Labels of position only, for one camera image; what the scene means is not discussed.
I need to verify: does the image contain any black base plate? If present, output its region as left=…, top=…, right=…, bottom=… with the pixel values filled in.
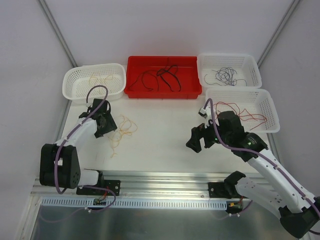
left=76, top=179, right=121, bottom=196
left=207, top=182, right=249, bottom=199

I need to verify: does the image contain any round black wire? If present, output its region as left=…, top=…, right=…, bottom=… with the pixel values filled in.
left=129, top=56, right=171, bottom=93

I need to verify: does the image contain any yellow wire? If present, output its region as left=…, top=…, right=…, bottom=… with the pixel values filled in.
left=107, top=114, right=138, bottom=159
left=88, top=73, right=117, bottom=96

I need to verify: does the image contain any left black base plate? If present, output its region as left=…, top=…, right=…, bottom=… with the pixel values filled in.
left=76, top=179, right=121, bottom=196

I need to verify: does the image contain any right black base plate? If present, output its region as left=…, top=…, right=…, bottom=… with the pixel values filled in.
left=207, top=182, right=249, bottom=199

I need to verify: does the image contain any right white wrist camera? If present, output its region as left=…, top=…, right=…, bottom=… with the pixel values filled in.
left=198, top=106, right=213, bottom=128

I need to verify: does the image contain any left aluminium frame post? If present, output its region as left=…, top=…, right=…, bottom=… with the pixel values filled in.
left=37, top=0, right=78, bottom=68

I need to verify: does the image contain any red plastic bin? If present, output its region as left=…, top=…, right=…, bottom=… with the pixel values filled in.
left=124, top=56, right=202, bottom=99

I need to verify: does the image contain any right aluminium frame post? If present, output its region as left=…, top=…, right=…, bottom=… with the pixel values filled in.
left=257, top=0, right=302, bottom=68

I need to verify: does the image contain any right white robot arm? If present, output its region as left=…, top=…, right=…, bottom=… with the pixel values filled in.
left=186, top=108, right=320, bottom=239

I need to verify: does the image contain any white near rectangular basket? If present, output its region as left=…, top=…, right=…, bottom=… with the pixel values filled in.
left=205, top=87, right=280, bottom=134

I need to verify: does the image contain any black cable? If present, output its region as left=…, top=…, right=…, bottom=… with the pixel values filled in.
left=156, top=64, right=182, bottom=93

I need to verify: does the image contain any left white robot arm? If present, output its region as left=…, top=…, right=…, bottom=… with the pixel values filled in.
left=39, top=98, right=117, bottom=195

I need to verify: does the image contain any aluminium frame post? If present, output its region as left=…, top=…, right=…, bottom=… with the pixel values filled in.
left=257, top=0, right=302, bottom=68
left=37, top=0, right=78, bottom=68

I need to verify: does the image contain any red wire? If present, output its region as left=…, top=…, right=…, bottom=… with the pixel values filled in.
left=237, top=108, right=268, bottom=131
left=214, top=101, right=242, bottom=121

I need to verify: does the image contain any dark wire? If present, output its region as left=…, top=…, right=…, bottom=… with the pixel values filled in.
left=203, top=66, right=248, bottom=87

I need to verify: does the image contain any white oval perforated basket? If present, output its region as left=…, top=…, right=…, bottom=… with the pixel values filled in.
left=62, top=63, right=127, bottom=104

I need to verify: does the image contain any aluminium mounting rail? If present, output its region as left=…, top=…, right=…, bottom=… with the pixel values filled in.
left=31, top=170, right=276, bottom=202

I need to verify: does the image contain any white slotted cable duct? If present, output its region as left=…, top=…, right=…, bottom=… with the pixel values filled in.
left=41, top=197, right=227, bottom=211

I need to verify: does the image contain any white far rectangular basket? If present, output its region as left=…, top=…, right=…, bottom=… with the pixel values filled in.
left=197, top=53, right=262, bottom=88

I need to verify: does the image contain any white rectangular basket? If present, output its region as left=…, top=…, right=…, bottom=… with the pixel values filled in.
left=197, top=53, right=262, bottom=88
left=205, top=87, right=280, bottom=134

